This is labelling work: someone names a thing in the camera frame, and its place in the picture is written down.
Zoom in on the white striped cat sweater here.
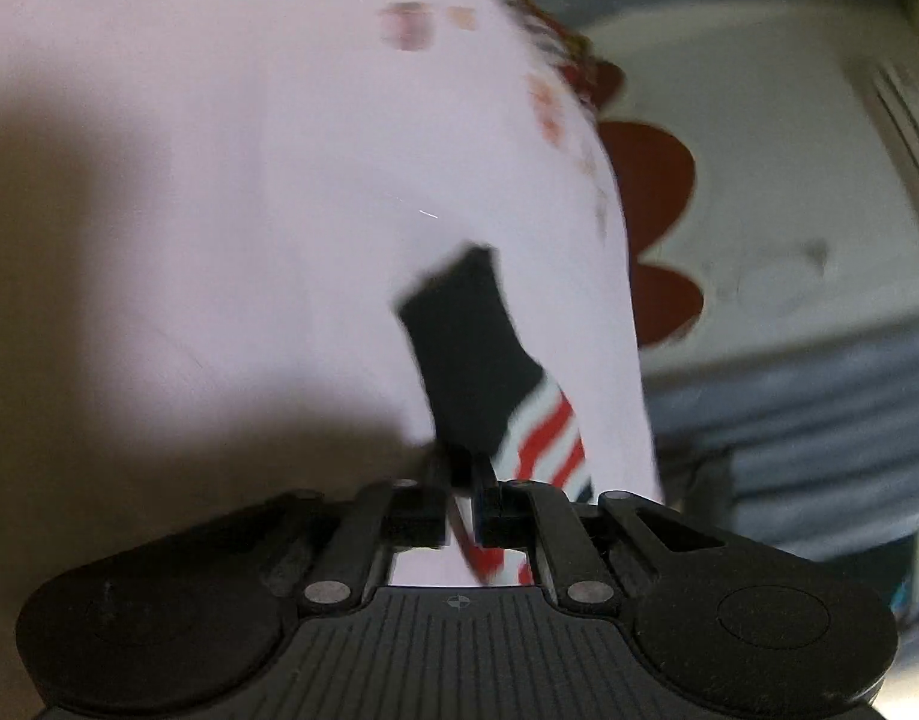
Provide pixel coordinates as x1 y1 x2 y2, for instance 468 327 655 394
397 245 594 587

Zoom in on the grey blue curtain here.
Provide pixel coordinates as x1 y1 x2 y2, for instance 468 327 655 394
646 319 919 561

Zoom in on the pink floral bed quilt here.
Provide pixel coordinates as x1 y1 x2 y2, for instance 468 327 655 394
0 0 660 718

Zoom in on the red and white headboard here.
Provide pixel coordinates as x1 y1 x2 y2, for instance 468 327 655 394
577 58 708 350

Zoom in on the striped pink pillow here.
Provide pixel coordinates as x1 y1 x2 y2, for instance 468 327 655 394
507 0 598 94

